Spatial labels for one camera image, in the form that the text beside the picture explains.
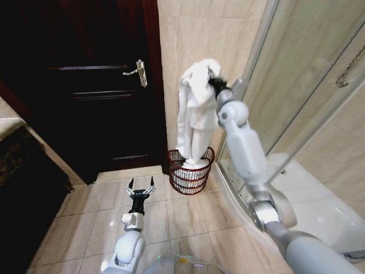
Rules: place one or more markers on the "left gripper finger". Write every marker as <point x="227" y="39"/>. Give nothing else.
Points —
<point x="150" y="189"/>
<point x="130" y="190"/>

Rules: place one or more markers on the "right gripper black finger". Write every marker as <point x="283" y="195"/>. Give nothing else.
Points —
<point x="212" y="72"/>

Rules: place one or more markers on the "white used towel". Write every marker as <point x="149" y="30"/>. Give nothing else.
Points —
<point x="196" y="114"/>

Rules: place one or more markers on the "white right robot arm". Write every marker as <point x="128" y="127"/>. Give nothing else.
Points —
<point x="245" y="148"/>

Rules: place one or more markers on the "white crumpled cloth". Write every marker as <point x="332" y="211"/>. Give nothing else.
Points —
<point x="189" y="174"/>

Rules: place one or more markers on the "dark brown wooden door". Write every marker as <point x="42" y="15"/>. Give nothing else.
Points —
<point x="85" y="114"/>

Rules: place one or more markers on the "dark vanity cabinet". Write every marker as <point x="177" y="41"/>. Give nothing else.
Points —
<point x="22" y="185"/>

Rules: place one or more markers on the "glass shower enclosure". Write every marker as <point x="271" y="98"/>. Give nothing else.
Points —
<point x="299" y="71"/>

